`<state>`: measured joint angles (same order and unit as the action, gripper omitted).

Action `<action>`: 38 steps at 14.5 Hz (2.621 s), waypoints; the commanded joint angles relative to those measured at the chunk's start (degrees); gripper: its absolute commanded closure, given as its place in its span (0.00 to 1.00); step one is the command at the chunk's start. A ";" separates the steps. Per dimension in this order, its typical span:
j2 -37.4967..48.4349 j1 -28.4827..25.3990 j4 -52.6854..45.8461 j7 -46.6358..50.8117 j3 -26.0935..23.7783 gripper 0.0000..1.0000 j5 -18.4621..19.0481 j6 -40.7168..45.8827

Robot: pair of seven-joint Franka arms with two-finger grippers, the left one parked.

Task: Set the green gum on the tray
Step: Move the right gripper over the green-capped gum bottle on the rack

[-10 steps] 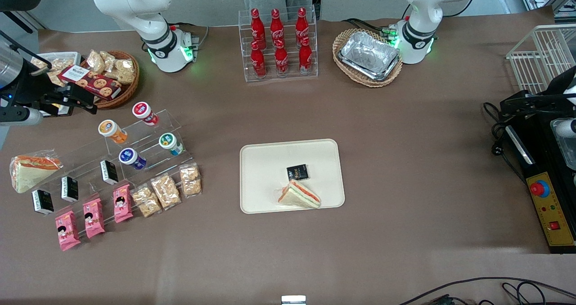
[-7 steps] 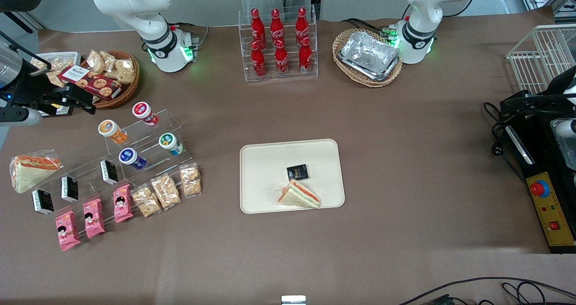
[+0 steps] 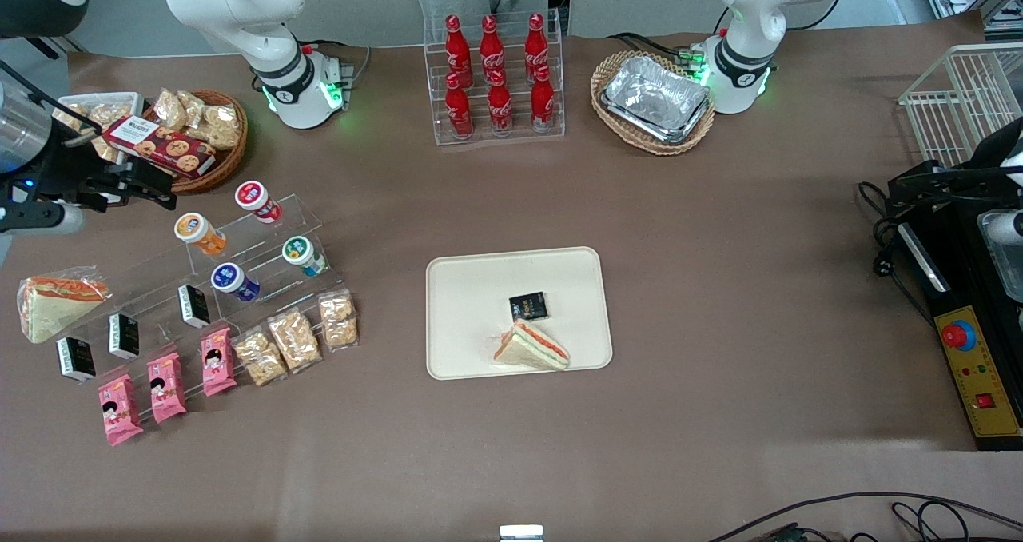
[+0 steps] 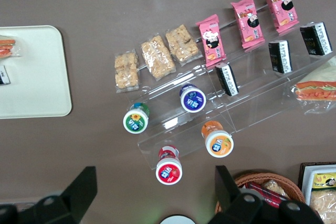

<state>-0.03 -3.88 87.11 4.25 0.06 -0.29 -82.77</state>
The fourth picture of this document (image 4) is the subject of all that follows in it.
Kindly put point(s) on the clear-wrapped rice crispy bar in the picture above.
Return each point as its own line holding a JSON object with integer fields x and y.
{"x": 157, "y": 57}
{"x": 126, "y": 70}
{"x": 182, "y": 43}

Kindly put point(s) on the purple gum bottle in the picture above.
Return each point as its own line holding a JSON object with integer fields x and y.
{"x": 192, "y": 99}

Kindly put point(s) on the clear rice cracker pack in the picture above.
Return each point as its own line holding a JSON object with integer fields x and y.
{"x": 324, "y": 203}
{"x": 275, "y": 186}

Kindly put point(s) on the orange gum bottle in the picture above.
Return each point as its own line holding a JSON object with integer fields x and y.
{"x": 218, "y": 141}

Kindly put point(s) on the red cookie box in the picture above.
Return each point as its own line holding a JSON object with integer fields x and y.
{"x": 258, "y": 189}

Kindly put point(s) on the brown wicker snack basket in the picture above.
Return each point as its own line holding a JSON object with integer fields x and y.
{"x": 288, "y": 184}

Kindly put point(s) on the black seaweed snack packet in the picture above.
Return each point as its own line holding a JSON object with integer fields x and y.
{"x": 227, "y": 79}
{"x": 316, "y": 39}
{"x": 280, "y": 56}
{"x": 3, "y": 75}

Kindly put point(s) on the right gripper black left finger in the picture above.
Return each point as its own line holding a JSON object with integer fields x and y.
{"x": 78, "y": 195}

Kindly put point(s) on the yellow snack packet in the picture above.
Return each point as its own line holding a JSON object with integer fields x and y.
{"x": 323, "y": 180}

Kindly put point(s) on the green gum bottle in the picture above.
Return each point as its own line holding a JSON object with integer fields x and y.
{"x": 136, "y": 120}

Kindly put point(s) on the pink cartoon snack packet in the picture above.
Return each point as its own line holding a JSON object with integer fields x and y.
{"x": 211, "y": 40}
{"x": 248, "y": 22}
{"x": 281, "y": 5}

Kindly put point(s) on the cream plastic tray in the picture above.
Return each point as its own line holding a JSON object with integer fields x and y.
{"x": 39, "y": 82}

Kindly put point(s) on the white snack bin black base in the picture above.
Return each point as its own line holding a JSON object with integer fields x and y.
{"x": 305, "y": 179}

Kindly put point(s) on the wrapped triangle sandwich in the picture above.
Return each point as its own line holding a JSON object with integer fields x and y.
{"x": 317, "y": 89}
{"x": 6, "y": 47}

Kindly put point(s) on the clear acrylic stepped riser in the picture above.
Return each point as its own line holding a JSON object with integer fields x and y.
{"x": 168, "y": 129}
{"x": 257, "y": 103}

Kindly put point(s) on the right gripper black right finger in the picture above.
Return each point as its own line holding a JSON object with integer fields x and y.
{"x": 225, "y": 192}

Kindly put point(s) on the red gum bottle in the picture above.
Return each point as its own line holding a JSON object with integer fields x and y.
{"x": 168, "y": 169}

